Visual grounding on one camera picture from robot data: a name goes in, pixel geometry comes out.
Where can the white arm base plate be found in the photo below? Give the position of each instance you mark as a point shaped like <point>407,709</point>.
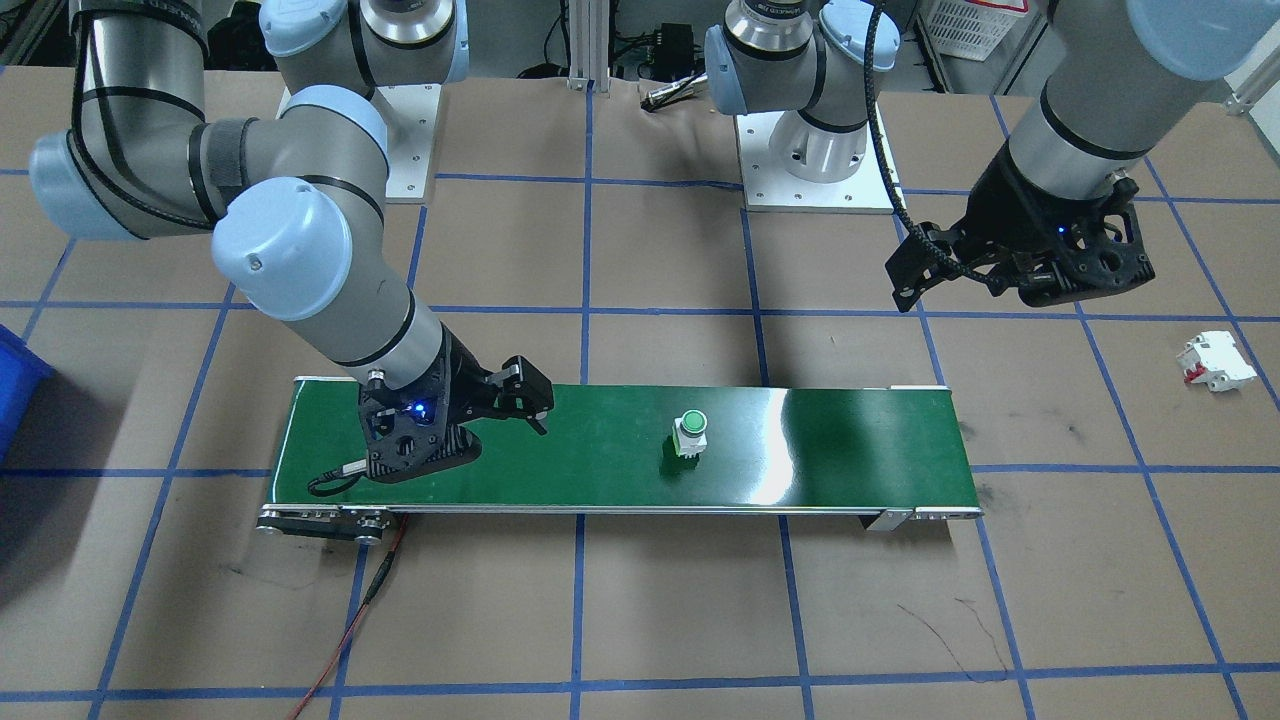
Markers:
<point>410,140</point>
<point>770,195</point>

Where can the white green-capped push button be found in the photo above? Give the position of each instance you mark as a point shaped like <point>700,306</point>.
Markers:
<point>692,432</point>

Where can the green belt conveyor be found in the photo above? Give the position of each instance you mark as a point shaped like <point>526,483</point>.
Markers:
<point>600,460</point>

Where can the white red circuit breaker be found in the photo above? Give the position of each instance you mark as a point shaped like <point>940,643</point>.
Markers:
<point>1215,362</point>

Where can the blue plastic bin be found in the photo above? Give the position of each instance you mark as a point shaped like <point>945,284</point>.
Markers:
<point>18,390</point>

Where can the black power box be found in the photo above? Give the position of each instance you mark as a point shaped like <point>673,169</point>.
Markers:
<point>675,42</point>

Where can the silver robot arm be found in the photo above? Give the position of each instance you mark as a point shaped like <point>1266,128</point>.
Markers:
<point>320,290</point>
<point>1080,100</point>

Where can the white plastic basket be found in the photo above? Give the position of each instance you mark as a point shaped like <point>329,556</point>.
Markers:
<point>970,28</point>

